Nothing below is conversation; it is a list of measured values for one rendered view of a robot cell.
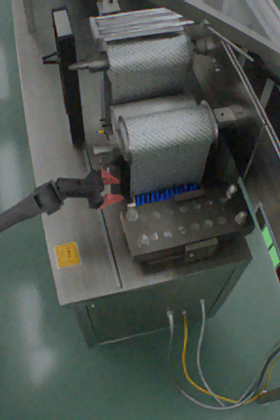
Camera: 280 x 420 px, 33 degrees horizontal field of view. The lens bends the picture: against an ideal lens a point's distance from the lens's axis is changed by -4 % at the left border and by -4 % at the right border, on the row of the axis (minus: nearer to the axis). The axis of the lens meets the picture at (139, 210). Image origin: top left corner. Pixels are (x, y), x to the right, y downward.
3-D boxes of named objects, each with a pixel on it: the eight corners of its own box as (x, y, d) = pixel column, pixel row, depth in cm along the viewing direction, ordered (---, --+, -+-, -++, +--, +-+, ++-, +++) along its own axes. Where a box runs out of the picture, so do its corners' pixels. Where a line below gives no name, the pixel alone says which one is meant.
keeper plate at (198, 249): (182, 258, 159) (185, 245, 149) (211, 250, 160) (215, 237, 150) (184, 264, 158) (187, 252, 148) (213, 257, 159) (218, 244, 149)
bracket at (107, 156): (100, 188, 171) (95, 138, 144) (118, 185, 172) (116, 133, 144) (103, 201, 169) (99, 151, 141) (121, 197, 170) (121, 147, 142)
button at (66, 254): (55, 248, 160) (53, 246, 158) (75, 244, 161) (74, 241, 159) (59, 267, 157) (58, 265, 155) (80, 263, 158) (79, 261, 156)
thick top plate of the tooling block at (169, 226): (120, 217, 158) (120, 209, 153) (235, 191, 164) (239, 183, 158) (132, 262, 151) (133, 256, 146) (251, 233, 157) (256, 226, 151)
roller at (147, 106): (110, 121, 158) (110, 97, 147) (184, 107, 161) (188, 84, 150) (119, 150, 153) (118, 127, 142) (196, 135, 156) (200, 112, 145)
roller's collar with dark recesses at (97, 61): (86, 64, 145) (85, 49, 139) (105, 60, 146) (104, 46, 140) (90, 78, 142) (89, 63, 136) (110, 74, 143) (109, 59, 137)
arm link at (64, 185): (59, 194, 135) (58, 174, 136) (51, 200, 141) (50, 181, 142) (81, 195, 139) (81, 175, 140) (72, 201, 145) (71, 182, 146)
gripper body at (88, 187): (95, 209, 145) (72, 208, 142) (89, 179, 149) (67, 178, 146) (104, 199, 140) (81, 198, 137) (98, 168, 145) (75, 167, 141)
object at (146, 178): (130, 197, 156) (130, 166, 140) (199, 182, 160) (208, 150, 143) (130, 198, 156) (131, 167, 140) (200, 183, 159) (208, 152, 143)
